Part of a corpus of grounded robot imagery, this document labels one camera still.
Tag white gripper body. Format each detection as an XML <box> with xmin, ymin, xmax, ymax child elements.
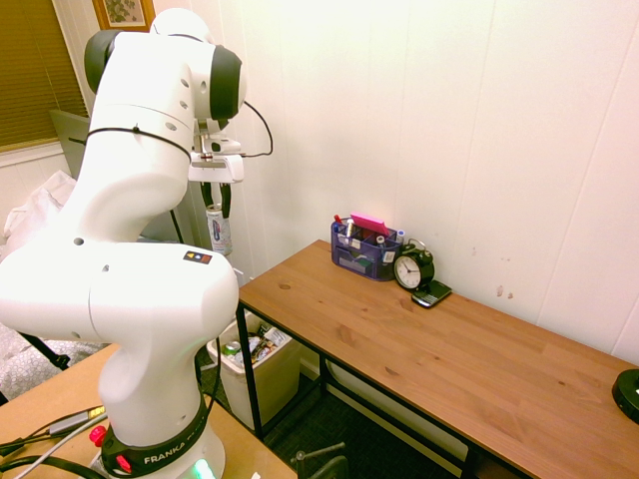
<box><xmin>188</xmin><ymin>152</ymin><xmax>247</xmax><ymax>186</ymax></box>

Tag silver drink can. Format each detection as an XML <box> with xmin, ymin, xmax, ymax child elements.
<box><xmin>205</xmin><ymin>203</ymin><xmax>235</xmax><ymax>257</ymax></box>

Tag white plastic trash bin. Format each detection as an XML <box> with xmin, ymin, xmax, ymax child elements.
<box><xmin>206</xmin><ymin>310</ymin><xmax>304</xmax><ymax>432</ymax></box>

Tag pink sticky note pad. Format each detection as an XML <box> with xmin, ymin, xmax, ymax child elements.
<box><xmin>348</xmin><ymin>213</ymin><xmax>391</xmax><ymax>239</ymax></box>

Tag crumpled snack wrappers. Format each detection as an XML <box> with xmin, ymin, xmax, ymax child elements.
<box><xmin>234</xmin><ymin>323</ymin><xmax>290</xmax><ymax>369</ymax></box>

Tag purple mesh desk organizer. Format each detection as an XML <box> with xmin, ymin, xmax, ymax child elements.
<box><xmin>329</xmin><ymin>219</ymin><xmax>403</xmax><ymax>283</ymax></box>

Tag white plastic bag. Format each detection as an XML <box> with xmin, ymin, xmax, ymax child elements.
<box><xmin>1</xmin><ymin>169</ymin><xmax>78</xmax><ymax>251</ymax></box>

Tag wooden framed picture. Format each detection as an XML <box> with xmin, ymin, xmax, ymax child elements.
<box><xmin>91</xmin><ymin>0</ymin><xmax>157</xmax><ymax>33</ymax></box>

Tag black alarm clock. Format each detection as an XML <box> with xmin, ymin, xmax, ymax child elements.
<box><xmin>392</xmin><ymin>238</ymin><xmax>436</xmax><ymax>292</ymax></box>

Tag brown window blind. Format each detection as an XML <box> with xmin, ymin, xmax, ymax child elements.
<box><xmin>0</xmin><ymin>0</ymin><xmax>91</xmax><ymax>154</ymax></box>

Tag black tripod stand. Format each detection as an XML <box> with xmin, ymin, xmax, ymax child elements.
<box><xmin>16</xmin><ymin>330</ymin><xmax>72</xmax><ymax>371</ymax></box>

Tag black mobile phone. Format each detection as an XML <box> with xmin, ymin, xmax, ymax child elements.
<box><xmin>410</xmin><ymin>278</ymin><xmax>454</xmax><ymax>310</ymax></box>

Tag white patterned bed quilt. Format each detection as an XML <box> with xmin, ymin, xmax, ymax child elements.
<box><xmin>0</xmin><ymin>320</ymin><xmax>110</xmax><ymax>401</ymax></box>

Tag black clamp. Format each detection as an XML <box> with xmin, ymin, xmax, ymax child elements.
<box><xmin>291</xmin><ymin>442</ymin><xmax>351</xmax><ymax>479</ymax></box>

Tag black round device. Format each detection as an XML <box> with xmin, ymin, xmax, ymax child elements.
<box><xmin>611</xmin><ymin>368</ymin><xmax>639</xmax><ymax>426</ymax></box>

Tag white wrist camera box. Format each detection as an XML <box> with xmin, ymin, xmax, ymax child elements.
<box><xmin>192</xmin><ymin>133</ymin><xmax>246</xmax><ymax>158</ymax></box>

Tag grey cable adapter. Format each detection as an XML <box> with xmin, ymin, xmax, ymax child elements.
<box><xmin>47</xmin><ymin>405</ymin><xmax>108</xmax><ymax>436</ymax></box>

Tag wooden table with black frame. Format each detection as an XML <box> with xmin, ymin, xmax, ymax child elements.
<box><xmin>234</xmin><ymin>239</ymin><xmax>639</xmax><ymax>479</ymax></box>

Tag white cable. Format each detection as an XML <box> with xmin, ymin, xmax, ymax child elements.
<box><xmin>27</xmin><ymin>427</ymin><xmax>97</xmax><ymax>479</ymax></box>

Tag thick black cable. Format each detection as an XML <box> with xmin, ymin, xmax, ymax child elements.
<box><xmin>0</xmin><ymin>454</ymin><xmax>105</xmax><ymax>479</ymax></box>

